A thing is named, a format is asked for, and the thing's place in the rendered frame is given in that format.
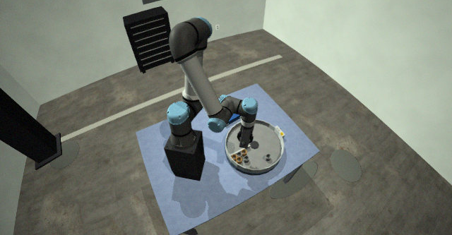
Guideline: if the blue crate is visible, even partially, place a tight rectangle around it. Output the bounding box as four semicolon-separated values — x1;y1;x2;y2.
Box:
226;114;241;126

